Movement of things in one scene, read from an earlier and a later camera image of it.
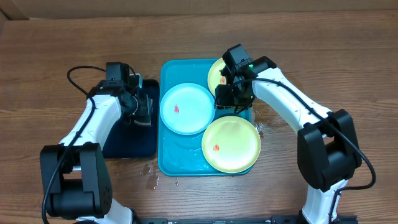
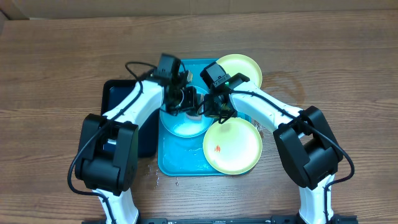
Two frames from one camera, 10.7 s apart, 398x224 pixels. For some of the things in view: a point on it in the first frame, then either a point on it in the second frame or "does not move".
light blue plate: [187, 108] does not move
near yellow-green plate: [231, 144] does not move
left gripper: [129, 115] → [191, 104]
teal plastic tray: [181, 155] does not move
